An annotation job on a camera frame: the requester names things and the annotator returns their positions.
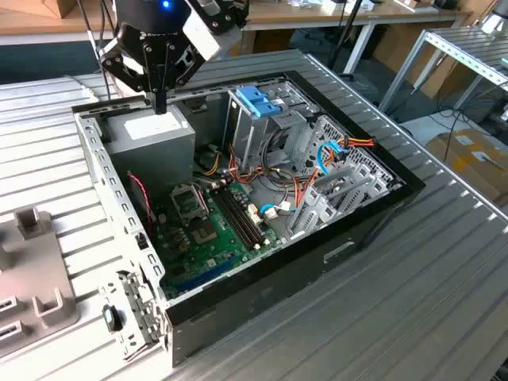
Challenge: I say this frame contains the metal optical drive cage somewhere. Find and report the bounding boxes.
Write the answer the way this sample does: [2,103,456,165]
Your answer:
[221,77,318,175]

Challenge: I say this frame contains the metal disk bay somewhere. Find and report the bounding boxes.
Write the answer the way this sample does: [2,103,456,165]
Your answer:
[288,160,402,241]

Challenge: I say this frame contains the blue expansion slot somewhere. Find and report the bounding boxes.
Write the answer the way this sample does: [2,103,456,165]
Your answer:
[176,256,239,293]

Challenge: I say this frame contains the small black plastic latch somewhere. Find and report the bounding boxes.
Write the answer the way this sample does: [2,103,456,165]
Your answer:
[101,303,124,333]

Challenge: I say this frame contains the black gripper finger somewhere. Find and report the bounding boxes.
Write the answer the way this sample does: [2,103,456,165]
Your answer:
[98,39,161,116]
[160,42,208,116]

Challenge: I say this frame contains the green motherboard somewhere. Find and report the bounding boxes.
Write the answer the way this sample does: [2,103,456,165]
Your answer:
[152,180,285,301]

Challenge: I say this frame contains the grey parts rack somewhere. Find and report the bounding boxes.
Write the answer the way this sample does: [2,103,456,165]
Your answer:
[0,206,83,358]

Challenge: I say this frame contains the red black fan wire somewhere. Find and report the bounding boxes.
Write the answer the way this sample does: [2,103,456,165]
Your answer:
[125,170,156,239]

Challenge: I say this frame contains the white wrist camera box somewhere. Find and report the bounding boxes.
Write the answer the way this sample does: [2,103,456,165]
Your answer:
[181,10,222,61]

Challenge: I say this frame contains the blue plastic drive latch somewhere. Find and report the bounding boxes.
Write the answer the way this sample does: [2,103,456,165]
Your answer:
[236,86,285,119]

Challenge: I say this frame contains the metal slat table frame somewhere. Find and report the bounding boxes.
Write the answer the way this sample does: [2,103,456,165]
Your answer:
[379,26,508,116]

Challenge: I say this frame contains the metal socket cover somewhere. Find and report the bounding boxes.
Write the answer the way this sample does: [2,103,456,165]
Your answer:
[169,182,210,220]

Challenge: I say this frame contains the black RAM slot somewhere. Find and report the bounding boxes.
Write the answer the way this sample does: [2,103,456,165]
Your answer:
[217,188,258,249]
[221,187,262,246]
[213,189,254,252]
[226,186,266,244]

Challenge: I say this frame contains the plain brown cardboard box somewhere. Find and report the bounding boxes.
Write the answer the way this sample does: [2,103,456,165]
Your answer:
[372,21,477,100]

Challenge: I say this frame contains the long blue SATA wire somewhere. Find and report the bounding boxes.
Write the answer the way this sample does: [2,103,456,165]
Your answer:
[316,138,345,176]

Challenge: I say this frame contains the grey power supply unit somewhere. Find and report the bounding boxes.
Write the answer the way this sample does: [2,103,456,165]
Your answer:
[101,105,198,199]

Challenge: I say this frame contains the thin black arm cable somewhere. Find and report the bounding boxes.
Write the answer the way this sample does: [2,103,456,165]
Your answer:
[77,0,120,101]

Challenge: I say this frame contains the orange power wire bundle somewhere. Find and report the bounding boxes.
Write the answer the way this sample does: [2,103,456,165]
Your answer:
[194,142,318,215]

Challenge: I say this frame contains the red yellow power wire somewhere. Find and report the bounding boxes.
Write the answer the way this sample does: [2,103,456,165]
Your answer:
[336,134,377,162]

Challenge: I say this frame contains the open black PC case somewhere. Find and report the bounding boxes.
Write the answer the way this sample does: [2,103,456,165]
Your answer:
[71,70,426,368]

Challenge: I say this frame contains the black tripod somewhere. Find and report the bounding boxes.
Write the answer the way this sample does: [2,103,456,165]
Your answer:
[329,0,368,76]

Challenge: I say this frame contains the long wooden desk white legs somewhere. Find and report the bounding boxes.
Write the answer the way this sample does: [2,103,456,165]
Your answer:
[233,0,475,76]

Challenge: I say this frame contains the cardboard box white label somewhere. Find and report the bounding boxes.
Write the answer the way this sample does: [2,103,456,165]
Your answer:
[424,129,508,207]

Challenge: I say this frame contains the small brown cardboard box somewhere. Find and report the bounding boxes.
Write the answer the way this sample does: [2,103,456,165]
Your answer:
[23,0,87,20]

